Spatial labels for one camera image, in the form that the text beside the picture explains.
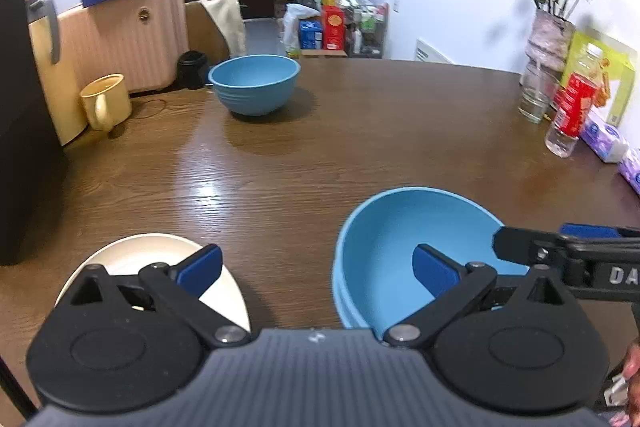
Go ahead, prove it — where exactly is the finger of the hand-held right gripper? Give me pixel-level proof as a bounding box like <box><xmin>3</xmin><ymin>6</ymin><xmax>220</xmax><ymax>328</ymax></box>
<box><xmin>492</xmin><ymin>226</ymin><xmax>571</xmax><ymax>280</ymax></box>
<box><xmin>559</xmin><ymin>222</ymin><xmax>640</xmax><ymax>253</ymax></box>

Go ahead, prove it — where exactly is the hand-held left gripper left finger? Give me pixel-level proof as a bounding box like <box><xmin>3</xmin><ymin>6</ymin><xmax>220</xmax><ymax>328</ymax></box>
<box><xmin>55</xmin><ymin>244</ymin><xmax>252</xmax><ymax>350</ymax></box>

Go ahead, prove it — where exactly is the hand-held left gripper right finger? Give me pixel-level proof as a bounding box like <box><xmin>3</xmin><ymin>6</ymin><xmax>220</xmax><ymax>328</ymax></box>
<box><xmin>384</xmin><ymin>244</ymin><xmax>583</xmax><ymax>350</ymax></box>

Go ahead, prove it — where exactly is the cream plate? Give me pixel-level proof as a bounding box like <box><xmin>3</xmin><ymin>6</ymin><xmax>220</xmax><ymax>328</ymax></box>
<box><xmin>54</xmin><ymin>233</ymin><xmax>251</xmax><ymax>334</ymax></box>

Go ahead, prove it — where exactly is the person's right hand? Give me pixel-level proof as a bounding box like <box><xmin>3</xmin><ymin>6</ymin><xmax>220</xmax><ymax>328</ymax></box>
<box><xmin>622</xmin><ymin>339</ymin><xmax>640</xmax><ymax>414</ymax></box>

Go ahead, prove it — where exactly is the purple tissue pack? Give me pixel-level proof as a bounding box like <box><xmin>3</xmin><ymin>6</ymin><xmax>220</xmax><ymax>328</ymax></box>
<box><xmin>579</xmin><ymin>109</ymin><xmax>630</xmax><ymax>164</ymax></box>
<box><xmin>618</xmin><ymin>146</ymin><xmax>640</xmax><ymax>198</ymax></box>

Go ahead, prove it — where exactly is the plastic bottle red label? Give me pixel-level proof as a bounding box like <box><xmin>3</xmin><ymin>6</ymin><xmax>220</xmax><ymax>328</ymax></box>
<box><xmin>544</xmin><ymin>44</ymin><xmax>606</xmax><ymax>159</ymax></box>

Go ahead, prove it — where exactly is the clear drinking glass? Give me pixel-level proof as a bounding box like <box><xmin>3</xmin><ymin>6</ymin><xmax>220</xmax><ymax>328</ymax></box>
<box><xmin>517</xmin><ymin>59</ymin><xmax>560</xmax><ymax>124</ymax></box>

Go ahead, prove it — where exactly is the yellow green carton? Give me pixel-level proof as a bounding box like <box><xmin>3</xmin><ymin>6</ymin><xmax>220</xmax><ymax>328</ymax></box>
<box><xmin>559</xmin><ymin>30</ymin><xmax>640</xmax><ymax>128</ymax></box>

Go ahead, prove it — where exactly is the yellow mug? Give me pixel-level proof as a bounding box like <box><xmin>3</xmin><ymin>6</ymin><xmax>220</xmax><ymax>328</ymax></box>
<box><xmin>79</xmin><ymin>73</ymin><xmax>134</xmax><ymax>132</ymax></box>

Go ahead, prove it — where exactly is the mottled glass vase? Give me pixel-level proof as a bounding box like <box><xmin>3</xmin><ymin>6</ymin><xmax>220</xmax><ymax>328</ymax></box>
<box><xmin>519</xmin><ymin>9</ymin><xmax>576</xmax><ymax>88</ymax></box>

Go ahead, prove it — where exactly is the black cup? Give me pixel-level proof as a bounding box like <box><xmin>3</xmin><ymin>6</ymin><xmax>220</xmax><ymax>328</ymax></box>
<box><xmin>177</xmin><ymin>50</ymin><xmax>211</xmax><ymax>90</ymax></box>

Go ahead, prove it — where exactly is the black paper bag orange tag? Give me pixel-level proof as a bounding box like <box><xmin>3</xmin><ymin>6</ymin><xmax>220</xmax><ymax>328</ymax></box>
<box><xmin>0</xmin><ymin>0</ymin><xmax>69</xmax><ymax>266</ymax></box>

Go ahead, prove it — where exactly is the brown box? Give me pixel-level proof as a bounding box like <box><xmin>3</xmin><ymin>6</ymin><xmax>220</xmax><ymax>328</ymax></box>
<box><xmin>184</xmin><ymin>2</ymin><xmax>226</xmax><ymax>64</ymax></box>

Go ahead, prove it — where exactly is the pink suitcase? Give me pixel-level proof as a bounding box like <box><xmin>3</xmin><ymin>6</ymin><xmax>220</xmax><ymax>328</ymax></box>
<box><xmin>57</xmin><ymin>0</ymin><xmax>190</xmax><ymax>96</ymax></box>

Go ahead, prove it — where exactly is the storage cart with bottles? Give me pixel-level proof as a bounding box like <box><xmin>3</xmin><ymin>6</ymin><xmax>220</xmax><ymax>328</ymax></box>
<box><xmin>344</xmin><ymin>0</ymin><xmax>390</xmax><ymax>60</ymax></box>

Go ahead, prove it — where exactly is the beige cloth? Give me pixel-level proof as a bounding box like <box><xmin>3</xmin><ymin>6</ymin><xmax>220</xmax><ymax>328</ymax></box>
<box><xmin>182</xmin><ymin>0</ymin><xmax>247</xmax><ymax>58</ymax></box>

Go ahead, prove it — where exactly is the blue box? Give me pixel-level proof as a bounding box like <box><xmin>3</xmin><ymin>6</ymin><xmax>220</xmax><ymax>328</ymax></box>
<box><xmin>298</xmin><ymin>19</ymin><xmax>324</xmax><ymax>50</ymax></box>

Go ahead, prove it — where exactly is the red box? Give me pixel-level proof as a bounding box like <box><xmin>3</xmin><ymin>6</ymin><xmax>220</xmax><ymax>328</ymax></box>
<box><xmin>320</xmin><ymin>4</ymin><xmax>347</xmax><ymax>52</ymax></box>

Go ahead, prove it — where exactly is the white plastic bag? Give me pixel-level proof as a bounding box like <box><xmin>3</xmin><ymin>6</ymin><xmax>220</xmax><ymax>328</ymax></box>
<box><xmin>282</xmin><ymin>3</ymin><xmax>321</xmax><ymax>58</ymax></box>

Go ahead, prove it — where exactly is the white wall heater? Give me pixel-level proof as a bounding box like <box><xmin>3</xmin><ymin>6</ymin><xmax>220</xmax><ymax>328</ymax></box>
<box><xmin>413</xmin><ymin>37</ymin><xmax>454</xmax><ymax>66</ymax></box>

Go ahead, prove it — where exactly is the yellow pitcher grey handle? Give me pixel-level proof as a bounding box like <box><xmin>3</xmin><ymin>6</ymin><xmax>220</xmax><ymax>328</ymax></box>
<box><xmin>23</xmin><ymin>0</ymin><xmax>91</xmax><ymax>148</ymax></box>

